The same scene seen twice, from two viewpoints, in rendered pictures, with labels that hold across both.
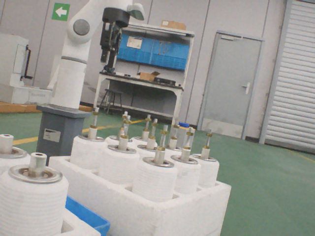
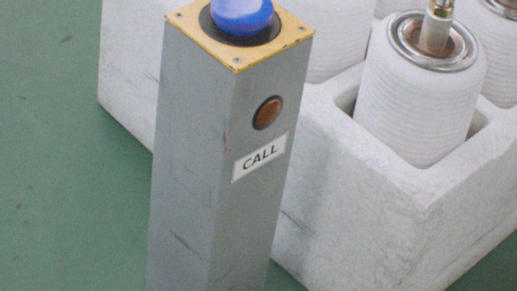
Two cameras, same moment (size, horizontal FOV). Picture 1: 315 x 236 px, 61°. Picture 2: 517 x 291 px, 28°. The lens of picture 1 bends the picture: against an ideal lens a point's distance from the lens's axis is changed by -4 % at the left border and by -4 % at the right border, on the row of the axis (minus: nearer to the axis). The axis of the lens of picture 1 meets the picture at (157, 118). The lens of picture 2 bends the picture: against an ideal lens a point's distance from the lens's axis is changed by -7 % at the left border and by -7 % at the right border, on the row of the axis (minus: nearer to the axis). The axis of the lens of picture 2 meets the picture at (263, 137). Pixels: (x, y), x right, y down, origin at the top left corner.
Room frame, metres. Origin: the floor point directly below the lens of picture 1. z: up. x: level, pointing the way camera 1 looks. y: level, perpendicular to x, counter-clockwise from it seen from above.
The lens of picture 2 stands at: (1.63, -0.04, 0.73)
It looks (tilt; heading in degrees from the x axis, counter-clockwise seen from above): 43 degrees down; 184
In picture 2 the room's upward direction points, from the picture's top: 10 degrees clockwise
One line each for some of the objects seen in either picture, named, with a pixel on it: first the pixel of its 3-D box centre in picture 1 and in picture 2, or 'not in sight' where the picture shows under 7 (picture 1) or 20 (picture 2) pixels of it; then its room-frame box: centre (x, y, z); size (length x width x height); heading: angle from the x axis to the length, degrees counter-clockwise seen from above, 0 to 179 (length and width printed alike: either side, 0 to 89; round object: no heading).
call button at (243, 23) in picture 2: (183, 125); (241, 14); (1.08, -0.11, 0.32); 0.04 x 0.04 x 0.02
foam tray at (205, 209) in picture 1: (139, 201); (381, 64); (0.80, 0.00, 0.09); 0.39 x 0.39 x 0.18; 54
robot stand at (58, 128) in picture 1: (57, 149); not in sight; (0.98, 0.33, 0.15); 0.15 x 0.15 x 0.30; 82
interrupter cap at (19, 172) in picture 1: (36, 174); not in sight; (0.38, 0.15, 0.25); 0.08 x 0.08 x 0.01
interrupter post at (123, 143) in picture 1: (122, 144); not in sight; (0.71, 0.07, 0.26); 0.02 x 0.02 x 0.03
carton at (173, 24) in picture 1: (173, 26); not in sight; (5.66, 0.04, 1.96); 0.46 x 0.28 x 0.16; 78
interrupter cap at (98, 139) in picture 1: (91, 138); not in sight; (0.78, 0.17, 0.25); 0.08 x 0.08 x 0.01
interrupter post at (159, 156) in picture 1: (159, 157); not in sight; (0.64, -0.02, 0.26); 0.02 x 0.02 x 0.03
